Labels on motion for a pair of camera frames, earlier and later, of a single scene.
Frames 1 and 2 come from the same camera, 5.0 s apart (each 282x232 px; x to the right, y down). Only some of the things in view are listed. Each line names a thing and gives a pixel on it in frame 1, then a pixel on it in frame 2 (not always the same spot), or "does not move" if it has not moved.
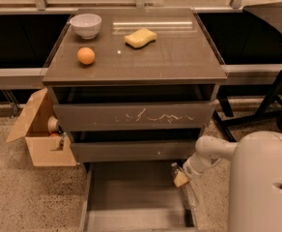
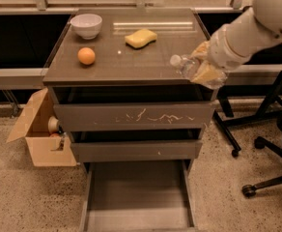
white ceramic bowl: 87,25 does not move
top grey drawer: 134,116 does not move
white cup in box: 52,124 does not move
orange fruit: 86,55 does not move
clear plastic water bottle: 187,194 to 202,73
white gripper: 191,168 to 220,50
